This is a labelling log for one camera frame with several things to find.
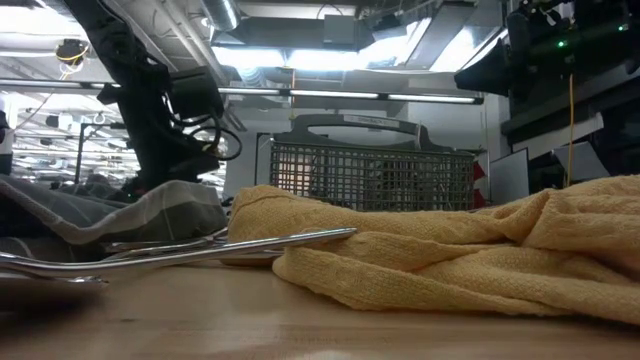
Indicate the yellow terry cloth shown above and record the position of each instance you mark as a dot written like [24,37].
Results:
[450,250]

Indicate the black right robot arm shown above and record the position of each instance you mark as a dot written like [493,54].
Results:
[575,30]

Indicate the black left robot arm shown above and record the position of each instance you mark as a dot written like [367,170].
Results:
[135,100]

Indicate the grey checked cloth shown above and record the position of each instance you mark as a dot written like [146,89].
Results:
[165,215]

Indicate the black overhead rack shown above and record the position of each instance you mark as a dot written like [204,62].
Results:
[550,120]

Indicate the person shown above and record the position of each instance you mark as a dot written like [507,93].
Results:
[100,180]

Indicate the red background object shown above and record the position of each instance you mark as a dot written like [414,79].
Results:
[477,172]

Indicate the white upright panel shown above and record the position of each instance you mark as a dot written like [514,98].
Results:
[510,177]

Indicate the grey tilted panel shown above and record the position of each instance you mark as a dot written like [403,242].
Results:
[582,162]

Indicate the grey ceiling box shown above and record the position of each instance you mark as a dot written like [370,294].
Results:
[340,32]

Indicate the grey mesh cutlery basket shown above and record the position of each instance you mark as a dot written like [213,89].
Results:
[375,175]

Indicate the long ceiling light strip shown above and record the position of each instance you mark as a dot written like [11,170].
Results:
[330,94]

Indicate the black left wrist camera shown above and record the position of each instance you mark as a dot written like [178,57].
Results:
[197,92]

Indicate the black background frame stand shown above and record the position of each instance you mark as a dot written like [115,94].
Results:
[78,155]

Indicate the round silver air duct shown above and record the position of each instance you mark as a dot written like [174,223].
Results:
[220,15]

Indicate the black and white post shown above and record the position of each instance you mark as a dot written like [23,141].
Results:
[5,160]

